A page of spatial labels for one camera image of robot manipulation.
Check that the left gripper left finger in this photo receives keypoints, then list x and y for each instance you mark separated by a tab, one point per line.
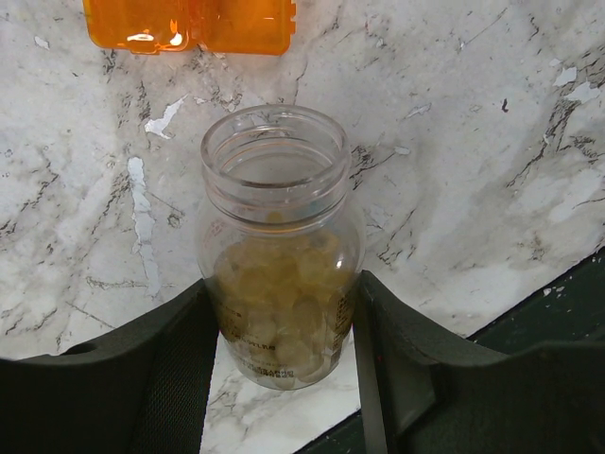
141	388

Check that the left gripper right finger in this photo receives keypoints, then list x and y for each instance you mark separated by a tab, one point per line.
424	389

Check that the clear pill bottle gold lid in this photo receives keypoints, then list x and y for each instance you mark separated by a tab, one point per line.
281	241

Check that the orange pill organizer box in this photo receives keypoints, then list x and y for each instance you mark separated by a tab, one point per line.
260	27

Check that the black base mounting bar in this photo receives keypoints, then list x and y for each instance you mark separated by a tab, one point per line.
570	309

